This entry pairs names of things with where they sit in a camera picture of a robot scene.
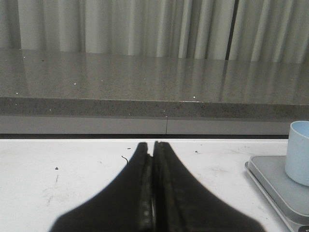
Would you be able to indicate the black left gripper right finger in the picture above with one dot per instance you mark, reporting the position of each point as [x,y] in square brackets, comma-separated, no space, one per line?
[183,204]

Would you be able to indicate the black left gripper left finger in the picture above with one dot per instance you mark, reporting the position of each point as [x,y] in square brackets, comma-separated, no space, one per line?
[125,205]

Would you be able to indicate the light blue plastic cup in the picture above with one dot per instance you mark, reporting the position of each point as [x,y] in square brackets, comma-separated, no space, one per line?
[297,156]

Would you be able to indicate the silver digital kitchen scale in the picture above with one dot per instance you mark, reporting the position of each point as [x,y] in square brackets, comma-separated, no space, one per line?
[288,198]

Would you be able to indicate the grey stone counter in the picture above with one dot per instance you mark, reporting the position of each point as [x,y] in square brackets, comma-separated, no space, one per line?
[67,94]

